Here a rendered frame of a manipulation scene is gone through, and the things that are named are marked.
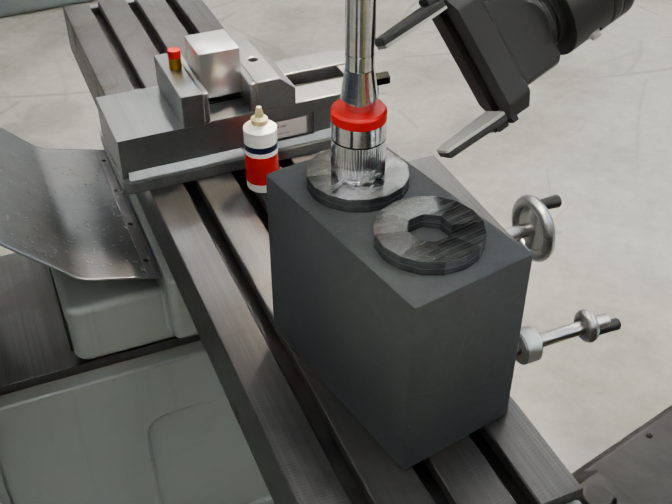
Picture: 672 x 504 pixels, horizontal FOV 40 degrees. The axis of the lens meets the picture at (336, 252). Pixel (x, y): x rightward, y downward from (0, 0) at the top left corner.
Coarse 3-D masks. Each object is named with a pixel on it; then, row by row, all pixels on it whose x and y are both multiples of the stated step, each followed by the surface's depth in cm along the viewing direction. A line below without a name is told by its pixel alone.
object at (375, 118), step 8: (336, 104) 77; (344, 104) 77; (376, 104) 77; (384, 104) 77; (336, 112) 75; (344, 112) 75; (352, 112) 75; (368, 112) 75; (376, 112) 75; (384, 112) 76; (336, 120) 75; (344, 120) 75; (352, 120) 75; (360, 120) 74; (368, 120) 75; (376, 120) 75; (384, 120) 76; (344, 128) 75; (352, 128) 75; (360, 128) 75; (368, 128) 75; (376, 128) 75
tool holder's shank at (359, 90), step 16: (352, 0) 70; (368, 0) 69; (352, 16) 70; (368, 16) 70; (352, 32) 71; (368, 32) 71; (352, 48) 72; (368, 48) 72; (352, 64) 73; (368, 64) 73; (352, 80) 73; (368, 80) 74; (352, 96) 74; (368, 96) 74
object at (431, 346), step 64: (320, 192) 78; (384, 192) 77; (448, 192) 80; (320, 256) 78; (384, 256) 72; (448, 256) 71; (512, 256) 73; (320, 320) 83; (384, 320) 72; (448, 320) 71; (512, 320) 76; (384, 384) 76; (448, 384) 76; (384, 448) 81
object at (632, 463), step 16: (656, 416) 131; (640, 432) 128; (656, 432) 128; (608, 448) 127; (624, 448) 125; (640, 448) 125; (656, 448) 125; (592, 464) 123; (608, 464) 123; (624, 464) 123; (640, 464) 123; (656, 464) 123; (576, 480) 120; (592, 480) 118; (608, 480) 118; (624, 480) 121; (640, 480) 121; (656, 480) 121; (592, 496) 112; (608, 496) 112; (624, 496) 116; (640, 496) 119; (656, 496) 119
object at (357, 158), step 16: (336, 128) 76; (384, 128) 76; (336, 144) 77; (352, 144) 76; (368, 144) 76; (384, 144) 77; (336, 160) 78; (352, 160) 77; (368, 160) 77; (384, 160) 79; (336, 176) 79; (352, 176) 78; (368, 176) 78
